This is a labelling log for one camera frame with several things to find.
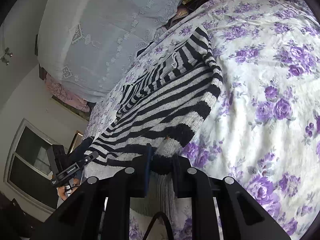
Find metal wall hooks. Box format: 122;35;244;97
1;47;13;66

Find white framed window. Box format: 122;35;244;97
3;118;66;214

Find pile of folded bedding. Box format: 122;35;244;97
165;6;192;27

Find black grey striped sweater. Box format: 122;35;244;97
84;26;223;220

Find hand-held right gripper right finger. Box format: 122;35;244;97
172;155;292;240

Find person's left hand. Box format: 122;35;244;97
57;179;82;202

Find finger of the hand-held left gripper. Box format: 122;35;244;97
68;137;95;161

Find pink floral quilt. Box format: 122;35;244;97
45;75;91;113

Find white lace cover cloth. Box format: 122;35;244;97
37;0;195;103

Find purple floral bed sheet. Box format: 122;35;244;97
84;0;320;240

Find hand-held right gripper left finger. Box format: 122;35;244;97
41;144;154;240

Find gold picture frame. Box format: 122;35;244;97
71;131;85;153

